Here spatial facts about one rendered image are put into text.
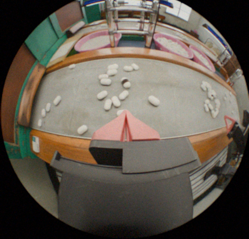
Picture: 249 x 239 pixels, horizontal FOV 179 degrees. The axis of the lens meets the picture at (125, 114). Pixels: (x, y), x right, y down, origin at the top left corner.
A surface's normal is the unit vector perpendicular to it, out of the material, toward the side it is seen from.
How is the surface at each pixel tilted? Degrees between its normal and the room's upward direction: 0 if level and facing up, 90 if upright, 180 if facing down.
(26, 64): 90
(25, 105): 67
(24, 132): 90
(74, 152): 0
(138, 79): 0
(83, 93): 0
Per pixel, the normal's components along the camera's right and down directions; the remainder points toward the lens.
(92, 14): 0.08, 0.97
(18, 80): 1.00, 0.00
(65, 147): 0.00, -0.24
